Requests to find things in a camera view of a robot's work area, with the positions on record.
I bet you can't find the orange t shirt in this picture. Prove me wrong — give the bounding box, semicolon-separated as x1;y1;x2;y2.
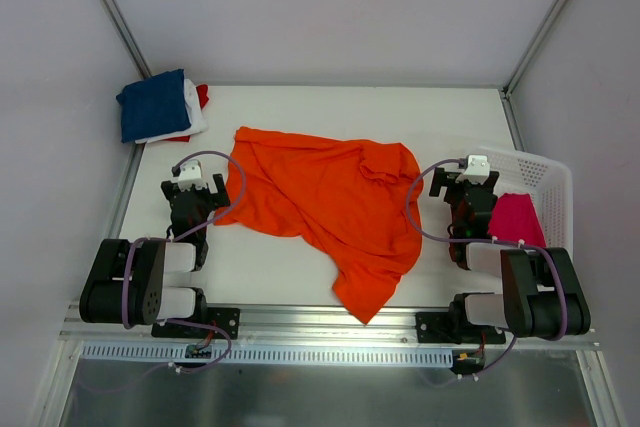
217;127;423;324

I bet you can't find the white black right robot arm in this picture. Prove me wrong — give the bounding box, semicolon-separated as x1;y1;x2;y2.
429;167;591;343

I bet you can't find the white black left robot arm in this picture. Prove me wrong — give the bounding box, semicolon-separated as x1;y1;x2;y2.
79;174;231;337

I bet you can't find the magenta t shirt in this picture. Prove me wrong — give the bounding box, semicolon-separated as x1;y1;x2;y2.
488;193;546;248

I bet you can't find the white plastic basket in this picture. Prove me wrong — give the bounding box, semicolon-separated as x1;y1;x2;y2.
471;146;574;256

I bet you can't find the folded white t shirt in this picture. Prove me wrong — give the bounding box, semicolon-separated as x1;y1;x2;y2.
135;78;210;145

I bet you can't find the folded blue t shirt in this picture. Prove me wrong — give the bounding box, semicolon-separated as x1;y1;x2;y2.
116;69;191;143

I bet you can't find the folded red t shirt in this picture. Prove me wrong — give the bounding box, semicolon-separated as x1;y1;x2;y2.
167;83;211;143

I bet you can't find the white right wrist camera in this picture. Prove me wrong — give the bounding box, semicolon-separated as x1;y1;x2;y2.
456;154;491;184

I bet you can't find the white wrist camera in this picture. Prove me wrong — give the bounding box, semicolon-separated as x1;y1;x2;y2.
456;154;491;184
172;159;208;191

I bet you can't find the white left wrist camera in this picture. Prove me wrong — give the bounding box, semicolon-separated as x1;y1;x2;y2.
172;159;208;191

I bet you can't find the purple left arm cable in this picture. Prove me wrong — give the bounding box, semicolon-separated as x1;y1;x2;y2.
121;149;247;376

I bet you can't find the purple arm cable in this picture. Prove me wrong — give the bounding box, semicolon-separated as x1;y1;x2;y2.
404;157;569;383
121;149;247;376

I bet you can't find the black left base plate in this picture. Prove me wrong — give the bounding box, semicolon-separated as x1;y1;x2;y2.
151;306;241;340

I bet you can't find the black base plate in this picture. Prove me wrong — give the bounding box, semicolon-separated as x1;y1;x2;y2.
151;306;241;340
415;311;506;345

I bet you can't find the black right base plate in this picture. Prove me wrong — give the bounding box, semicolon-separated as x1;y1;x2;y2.
415;311;506;345

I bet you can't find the aluminium mounting rail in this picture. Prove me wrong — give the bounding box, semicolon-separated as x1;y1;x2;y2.
59;302;602;351

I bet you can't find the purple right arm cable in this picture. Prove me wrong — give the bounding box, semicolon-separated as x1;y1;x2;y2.
404;157;569;383

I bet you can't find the white slotted cable duct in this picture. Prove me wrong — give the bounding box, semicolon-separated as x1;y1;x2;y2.
81;341;454;369

